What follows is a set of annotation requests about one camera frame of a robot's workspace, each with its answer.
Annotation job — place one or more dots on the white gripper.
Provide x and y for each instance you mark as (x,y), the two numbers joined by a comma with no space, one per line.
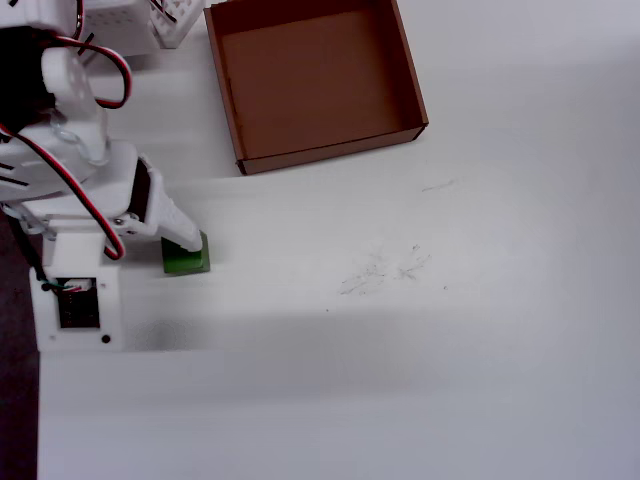
(176,220)

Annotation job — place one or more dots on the green cube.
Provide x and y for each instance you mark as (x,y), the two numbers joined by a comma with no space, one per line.
(185,262)

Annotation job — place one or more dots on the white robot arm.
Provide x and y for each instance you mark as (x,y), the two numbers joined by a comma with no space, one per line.
(70,80)

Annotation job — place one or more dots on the brown cardboard box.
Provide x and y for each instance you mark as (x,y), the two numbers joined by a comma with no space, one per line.
(310,90)

